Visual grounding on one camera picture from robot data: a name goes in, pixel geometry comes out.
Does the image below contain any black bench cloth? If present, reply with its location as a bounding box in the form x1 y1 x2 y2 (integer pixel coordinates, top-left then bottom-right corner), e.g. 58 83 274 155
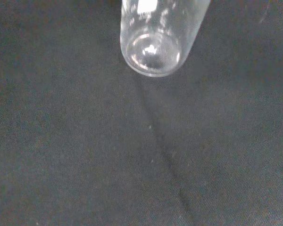
0 0 283 226

